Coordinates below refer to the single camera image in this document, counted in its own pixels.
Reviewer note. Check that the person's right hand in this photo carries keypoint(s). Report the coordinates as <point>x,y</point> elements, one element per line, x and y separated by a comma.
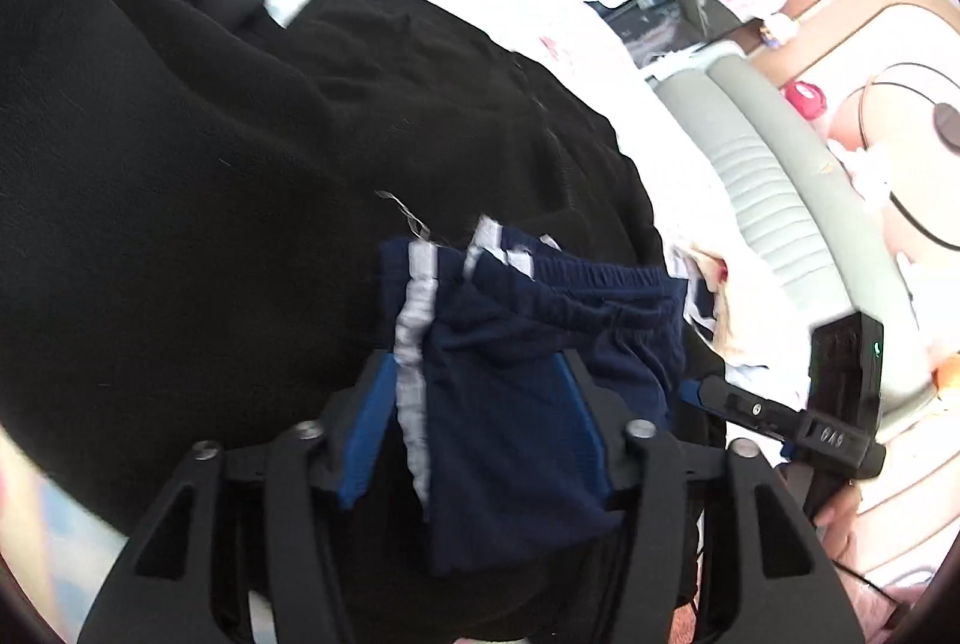
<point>844,531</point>

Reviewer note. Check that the grey padded headboard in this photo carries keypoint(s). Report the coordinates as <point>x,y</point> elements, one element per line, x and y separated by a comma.
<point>772,186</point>

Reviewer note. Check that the navy shorts white stripes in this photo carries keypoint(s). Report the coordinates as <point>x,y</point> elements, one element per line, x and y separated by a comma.
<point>510,404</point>

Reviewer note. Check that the white and navy folded garment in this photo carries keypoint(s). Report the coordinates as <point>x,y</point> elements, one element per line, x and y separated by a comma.
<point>697,306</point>

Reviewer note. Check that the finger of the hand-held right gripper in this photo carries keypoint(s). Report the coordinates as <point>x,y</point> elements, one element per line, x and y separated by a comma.
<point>739,408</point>

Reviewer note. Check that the white duck plush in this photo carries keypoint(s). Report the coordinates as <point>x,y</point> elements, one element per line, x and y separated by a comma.
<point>777,29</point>

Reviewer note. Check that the black fleece jacket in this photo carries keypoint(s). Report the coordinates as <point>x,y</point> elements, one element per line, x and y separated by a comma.
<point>187,164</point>

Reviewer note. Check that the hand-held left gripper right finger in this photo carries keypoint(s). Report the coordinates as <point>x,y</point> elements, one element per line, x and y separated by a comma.
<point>589,434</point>

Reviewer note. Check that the round hoop wall lamp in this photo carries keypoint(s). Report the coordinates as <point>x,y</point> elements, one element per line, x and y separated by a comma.
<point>946,122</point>

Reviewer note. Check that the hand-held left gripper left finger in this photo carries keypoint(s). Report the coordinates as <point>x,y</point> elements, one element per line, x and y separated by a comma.
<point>367,434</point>

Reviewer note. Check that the red plush toy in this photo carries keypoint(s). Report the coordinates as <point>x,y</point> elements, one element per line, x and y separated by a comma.
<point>804,100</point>

